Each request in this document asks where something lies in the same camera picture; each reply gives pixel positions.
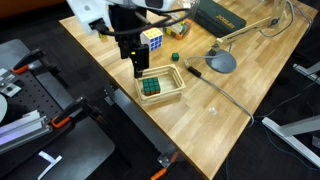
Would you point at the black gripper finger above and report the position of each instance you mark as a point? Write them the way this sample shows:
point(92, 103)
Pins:
point(140, 60)
point(125, 50)

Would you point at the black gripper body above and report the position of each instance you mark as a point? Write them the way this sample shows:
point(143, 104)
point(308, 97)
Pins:
point(126, 20)

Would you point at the black-edged Rubik's cube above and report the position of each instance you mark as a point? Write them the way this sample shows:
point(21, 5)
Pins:
point(151, 86)

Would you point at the large white-edged Rubik's cube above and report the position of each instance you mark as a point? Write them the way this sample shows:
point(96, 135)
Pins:
point(153, 39)

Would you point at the small green cube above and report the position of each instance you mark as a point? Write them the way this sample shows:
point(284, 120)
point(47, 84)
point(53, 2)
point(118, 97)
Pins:
point(175, 56)

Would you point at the light wooden box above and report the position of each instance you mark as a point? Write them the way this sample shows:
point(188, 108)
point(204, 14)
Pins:
point(170, 83)

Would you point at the multicoloured block puzzle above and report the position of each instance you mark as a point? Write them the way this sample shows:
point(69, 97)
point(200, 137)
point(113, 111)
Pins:
point(178, 30)

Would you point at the grey metal bar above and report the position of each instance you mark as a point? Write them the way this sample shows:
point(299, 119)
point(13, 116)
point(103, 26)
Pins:
point(140, 120)

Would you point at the grey round lamp base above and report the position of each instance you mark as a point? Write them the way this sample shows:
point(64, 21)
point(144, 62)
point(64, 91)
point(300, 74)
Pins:
point(220, 61)

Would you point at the black clamp with orange pad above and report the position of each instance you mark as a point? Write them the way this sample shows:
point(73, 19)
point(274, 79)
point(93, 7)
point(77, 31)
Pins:
point(71, 111)
point(25, 60)

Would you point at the dark green zip case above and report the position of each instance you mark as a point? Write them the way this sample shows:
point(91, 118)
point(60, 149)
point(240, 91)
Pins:
point(216, 18)

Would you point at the small clear plastic cap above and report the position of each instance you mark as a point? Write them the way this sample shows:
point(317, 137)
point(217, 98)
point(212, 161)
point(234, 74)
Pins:
point(213, 111)

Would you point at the black perforated board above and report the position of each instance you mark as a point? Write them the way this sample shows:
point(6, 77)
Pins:
point(33, 96)

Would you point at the dark grey platform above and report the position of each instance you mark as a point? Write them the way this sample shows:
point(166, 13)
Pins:
point(86, 150)

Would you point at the aluminium extrusion profile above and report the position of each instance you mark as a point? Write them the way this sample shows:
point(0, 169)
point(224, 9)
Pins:
point(20, 131)

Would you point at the grey round disc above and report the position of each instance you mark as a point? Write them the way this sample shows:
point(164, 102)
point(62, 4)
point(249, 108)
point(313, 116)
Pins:
point(2, 108)

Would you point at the metal table edge bracket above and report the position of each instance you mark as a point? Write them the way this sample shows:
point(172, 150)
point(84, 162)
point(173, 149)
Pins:
point(109, 99)
point(165, 159)

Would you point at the small silver metal bracket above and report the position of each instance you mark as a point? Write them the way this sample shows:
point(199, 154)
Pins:
point(10, 88)

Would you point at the white bent bracket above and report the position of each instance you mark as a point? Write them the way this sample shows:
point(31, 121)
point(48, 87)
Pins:
point(46, 156)

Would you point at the white table leg frame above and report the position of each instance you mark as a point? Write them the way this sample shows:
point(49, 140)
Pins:
point(305, 70)
point(293, 128)

